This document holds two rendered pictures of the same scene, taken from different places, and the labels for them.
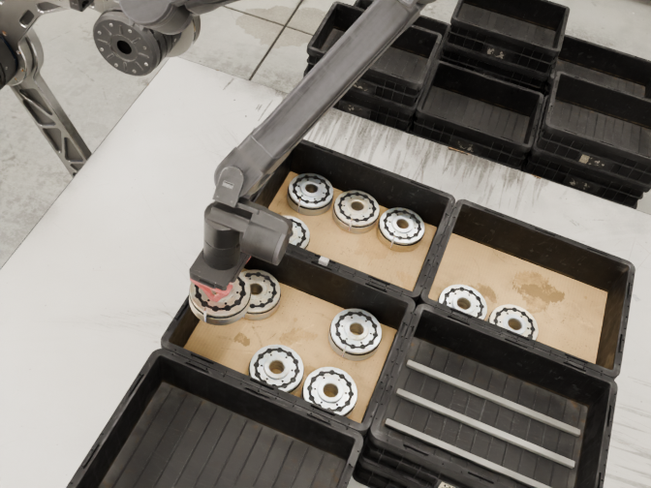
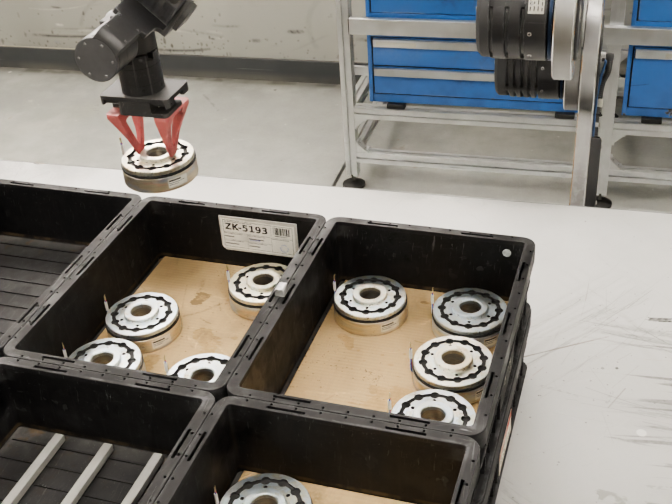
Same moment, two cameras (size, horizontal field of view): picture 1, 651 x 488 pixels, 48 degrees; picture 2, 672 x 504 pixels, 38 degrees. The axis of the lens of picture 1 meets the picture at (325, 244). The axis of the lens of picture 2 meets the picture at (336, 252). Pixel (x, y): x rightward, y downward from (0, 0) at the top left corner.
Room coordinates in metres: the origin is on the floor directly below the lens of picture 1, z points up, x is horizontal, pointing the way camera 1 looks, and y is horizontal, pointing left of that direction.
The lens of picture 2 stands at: (1.06, -1.02, 1.66)
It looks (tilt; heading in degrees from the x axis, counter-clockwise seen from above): 33 degrees down; 98
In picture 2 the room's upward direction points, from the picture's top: 4 degrees counter-clockwise
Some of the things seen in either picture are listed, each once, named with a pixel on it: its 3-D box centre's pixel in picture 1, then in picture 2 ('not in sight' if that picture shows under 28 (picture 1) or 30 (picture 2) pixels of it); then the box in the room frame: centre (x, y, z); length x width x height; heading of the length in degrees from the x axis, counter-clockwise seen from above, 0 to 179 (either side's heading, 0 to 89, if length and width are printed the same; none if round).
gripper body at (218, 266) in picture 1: (222, 248); (140, 74); (0.66, 0.16, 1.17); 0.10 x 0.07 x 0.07; 167
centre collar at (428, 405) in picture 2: (402, 224); (433, 415); (1.05, -0.16, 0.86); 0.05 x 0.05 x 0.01
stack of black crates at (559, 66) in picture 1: (588, 106); not in sight; (2.30, -0.89, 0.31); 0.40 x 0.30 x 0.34; 80
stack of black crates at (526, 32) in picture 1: (493, 62); not in sight; (2.38, -0.49, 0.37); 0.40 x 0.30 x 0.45; 80
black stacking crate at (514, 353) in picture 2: (345, 228); (395, 347); (1.00, -0.04, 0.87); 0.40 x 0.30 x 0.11; 78
